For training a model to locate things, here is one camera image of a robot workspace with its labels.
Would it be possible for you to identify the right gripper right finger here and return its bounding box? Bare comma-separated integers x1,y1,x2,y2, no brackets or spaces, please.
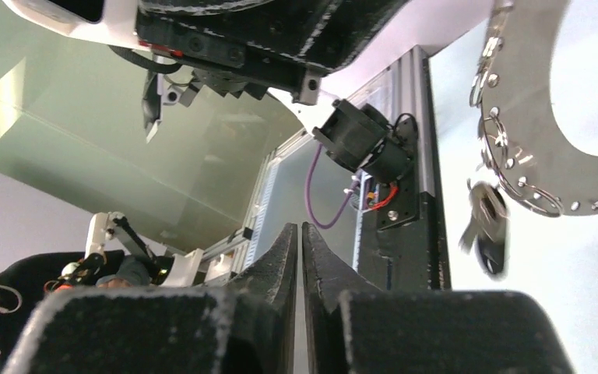
301,223,574,373

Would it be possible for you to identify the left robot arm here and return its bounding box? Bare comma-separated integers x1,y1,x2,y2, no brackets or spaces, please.
7,1,403,137

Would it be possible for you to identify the black key tag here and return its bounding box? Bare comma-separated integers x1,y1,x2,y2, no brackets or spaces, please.
459,182,509,279

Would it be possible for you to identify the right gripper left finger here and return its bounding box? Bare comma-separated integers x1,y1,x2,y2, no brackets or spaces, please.
4,224,297,373

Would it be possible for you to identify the large metal key ring disc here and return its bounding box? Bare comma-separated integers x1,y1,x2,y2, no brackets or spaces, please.
469,1,598,218

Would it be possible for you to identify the white teleoperation leader device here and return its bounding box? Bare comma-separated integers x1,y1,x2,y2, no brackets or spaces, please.
44,212,205,292

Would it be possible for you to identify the person in dark clothing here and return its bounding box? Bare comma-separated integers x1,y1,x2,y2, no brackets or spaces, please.
0,250,153,374

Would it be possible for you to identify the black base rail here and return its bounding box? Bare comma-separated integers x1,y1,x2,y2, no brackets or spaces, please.
354,46,452,291

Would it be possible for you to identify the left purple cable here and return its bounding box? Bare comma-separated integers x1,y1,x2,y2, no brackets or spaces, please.
304,143,362,231

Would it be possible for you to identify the white slotted cable duct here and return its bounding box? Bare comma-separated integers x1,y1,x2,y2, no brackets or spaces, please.
241,157,280,270

